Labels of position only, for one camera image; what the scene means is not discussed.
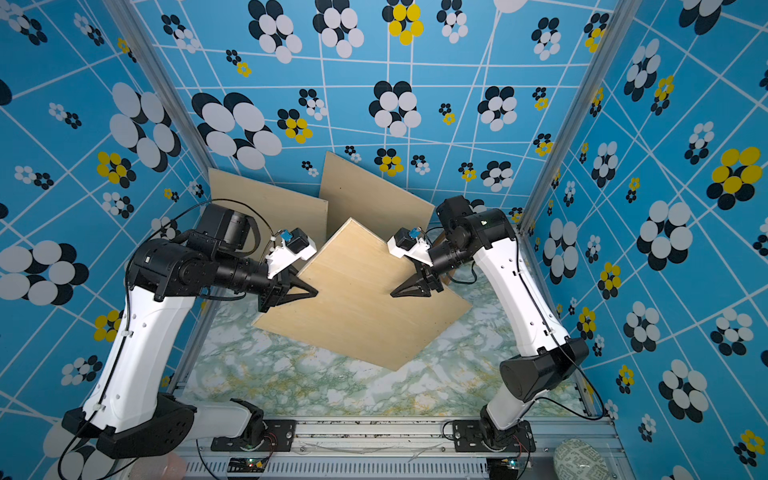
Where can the pink translucent bowl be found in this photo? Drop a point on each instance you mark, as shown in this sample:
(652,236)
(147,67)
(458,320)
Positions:
(165,467)

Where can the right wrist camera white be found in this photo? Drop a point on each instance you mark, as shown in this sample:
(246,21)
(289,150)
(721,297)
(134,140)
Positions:
(411,243)

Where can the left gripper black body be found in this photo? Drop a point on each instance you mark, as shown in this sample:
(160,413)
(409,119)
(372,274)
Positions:
(278,288)

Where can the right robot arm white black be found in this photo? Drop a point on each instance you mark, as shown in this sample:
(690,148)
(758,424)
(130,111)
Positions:
(547,354)

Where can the plywood board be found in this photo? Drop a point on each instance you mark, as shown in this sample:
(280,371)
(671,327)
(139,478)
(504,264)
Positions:
(353,313)
(377,204)
(283,209)

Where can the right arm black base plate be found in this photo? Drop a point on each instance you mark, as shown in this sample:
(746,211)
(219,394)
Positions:
(480,436)

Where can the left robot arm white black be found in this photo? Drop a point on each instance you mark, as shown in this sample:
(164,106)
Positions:
(127,416)

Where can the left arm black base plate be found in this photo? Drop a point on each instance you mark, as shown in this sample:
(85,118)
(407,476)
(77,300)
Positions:
(274,436)

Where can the aluminium front rail frame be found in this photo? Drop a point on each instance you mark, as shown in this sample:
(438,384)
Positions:
(405,448)

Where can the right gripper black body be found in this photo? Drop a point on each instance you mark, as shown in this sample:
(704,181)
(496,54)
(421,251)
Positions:
(431,278)

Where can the green patterned round object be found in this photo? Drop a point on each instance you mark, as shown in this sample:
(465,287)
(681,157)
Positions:
(575,459)

